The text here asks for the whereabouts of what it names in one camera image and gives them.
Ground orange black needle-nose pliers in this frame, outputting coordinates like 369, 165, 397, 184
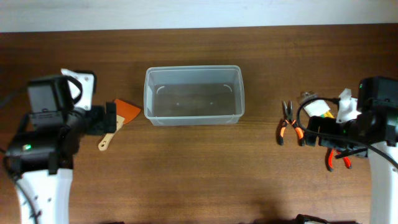
276, 101, 305, 146

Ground clear case coloured screwdrivers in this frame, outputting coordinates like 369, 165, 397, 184
298, 91, 334, 118

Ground clear plastic container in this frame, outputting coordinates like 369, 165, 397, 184
144, 65, 245, 126

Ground red handled side cutters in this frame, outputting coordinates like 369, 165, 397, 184
325, 148, 352, 172

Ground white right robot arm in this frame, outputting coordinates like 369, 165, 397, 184
303, 77, 397, 223

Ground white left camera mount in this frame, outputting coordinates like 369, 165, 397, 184
60, 68, 97, 111

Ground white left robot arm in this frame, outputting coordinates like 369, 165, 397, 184
2, 73, 116, 223

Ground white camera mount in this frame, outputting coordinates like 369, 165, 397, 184
60, 68, 97, 111
336, 88, 361, 123

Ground orange scraper wooden handle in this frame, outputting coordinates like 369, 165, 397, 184
98, 99, 141, 151

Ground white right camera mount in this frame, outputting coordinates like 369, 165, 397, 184
336, 88, 361, 123

